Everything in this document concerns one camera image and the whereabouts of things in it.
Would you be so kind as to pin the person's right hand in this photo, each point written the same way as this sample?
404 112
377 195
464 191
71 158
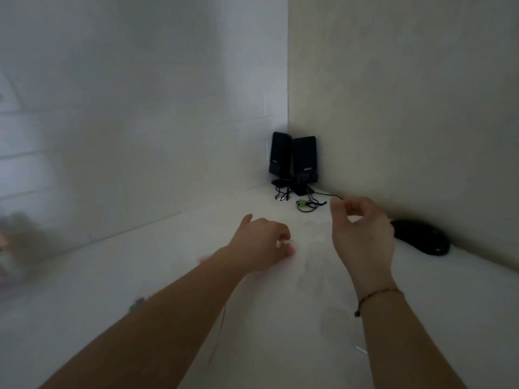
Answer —
365 247

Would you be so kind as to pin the person's left forearm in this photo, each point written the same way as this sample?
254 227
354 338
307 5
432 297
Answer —
162 328

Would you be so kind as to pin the black computer mouse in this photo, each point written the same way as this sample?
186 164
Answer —
421 236

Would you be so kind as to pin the person's right thumb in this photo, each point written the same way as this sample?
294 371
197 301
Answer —
337 216

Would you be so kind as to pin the black rounded speaker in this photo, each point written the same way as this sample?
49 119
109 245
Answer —
280 155

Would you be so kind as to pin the person's left thumb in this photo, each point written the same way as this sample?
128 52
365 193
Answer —
246 219

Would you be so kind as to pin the black speaker with stand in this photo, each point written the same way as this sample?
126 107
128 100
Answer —
304 157

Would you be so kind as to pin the person's right forearm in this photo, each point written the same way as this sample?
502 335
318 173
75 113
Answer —
401 340

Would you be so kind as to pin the person's left hand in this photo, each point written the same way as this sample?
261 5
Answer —
255 243

